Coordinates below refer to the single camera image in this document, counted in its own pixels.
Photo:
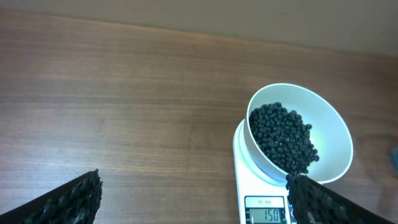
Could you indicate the pink scoop with blue handle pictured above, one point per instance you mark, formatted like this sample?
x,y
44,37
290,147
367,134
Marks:
x,y
394,159

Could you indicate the white digital kitchen scale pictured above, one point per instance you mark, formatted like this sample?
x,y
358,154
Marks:
x,y
260,198

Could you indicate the white bowl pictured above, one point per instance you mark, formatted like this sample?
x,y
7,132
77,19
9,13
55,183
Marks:
x,y
329,133

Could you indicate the black beans in bowl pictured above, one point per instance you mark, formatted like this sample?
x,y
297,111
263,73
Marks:
x,y
283,137

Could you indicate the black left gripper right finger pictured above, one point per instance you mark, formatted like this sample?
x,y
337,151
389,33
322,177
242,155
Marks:
x,y
315,203

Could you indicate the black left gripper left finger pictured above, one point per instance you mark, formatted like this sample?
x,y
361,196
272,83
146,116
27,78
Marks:
x,y
77,201

